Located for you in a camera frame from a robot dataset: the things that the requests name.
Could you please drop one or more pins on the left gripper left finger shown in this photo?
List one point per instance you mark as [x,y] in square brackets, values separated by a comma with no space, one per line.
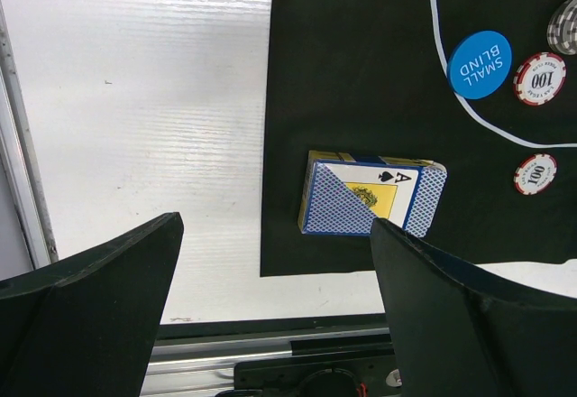
[86,325]

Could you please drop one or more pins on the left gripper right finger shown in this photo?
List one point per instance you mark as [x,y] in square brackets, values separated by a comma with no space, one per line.
[458,330]

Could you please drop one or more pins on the blue playing card deck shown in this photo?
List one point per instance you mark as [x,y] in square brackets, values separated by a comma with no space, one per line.
[343,193]

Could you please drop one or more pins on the single red 100 chip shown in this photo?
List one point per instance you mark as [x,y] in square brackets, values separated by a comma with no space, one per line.
[539,78]

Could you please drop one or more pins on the blue blind button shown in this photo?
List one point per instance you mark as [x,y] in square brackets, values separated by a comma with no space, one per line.
[479,64]

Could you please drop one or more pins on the grey poker chip stack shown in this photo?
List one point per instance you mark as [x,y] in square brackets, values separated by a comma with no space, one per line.
[561,30]

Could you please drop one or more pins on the white table board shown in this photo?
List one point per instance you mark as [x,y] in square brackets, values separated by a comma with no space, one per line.
[140,107]

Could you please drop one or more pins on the black poker felt mat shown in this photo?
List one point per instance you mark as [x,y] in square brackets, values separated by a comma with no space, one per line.
[366,76]

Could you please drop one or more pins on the aluminium mounting rail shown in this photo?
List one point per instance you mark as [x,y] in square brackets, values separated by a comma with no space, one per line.
[272,362]

